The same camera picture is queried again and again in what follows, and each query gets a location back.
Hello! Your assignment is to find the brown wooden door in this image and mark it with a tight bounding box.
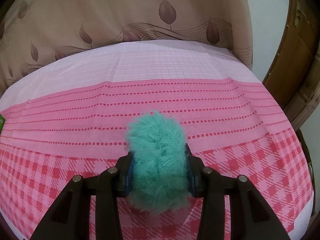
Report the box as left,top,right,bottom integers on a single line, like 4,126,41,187
263,0,319,130

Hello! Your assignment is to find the pink checkered tablecloth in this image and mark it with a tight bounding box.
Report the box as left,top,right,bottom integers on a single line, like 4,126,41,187
1,40,313,239

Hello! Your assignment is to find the green tin lid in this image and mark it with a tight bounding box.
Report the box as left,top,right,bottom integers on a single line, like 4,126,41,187
0,114,5,133

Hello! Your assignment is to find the teal fluffy scrunchie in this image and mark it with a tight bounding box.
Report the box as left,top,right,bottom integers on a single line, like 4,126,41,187
126,112,190,214

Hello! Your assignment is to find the beige leaf-print curtain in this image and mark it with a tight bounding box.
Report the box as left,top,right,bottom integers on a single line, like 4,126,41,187
1,0,253,92

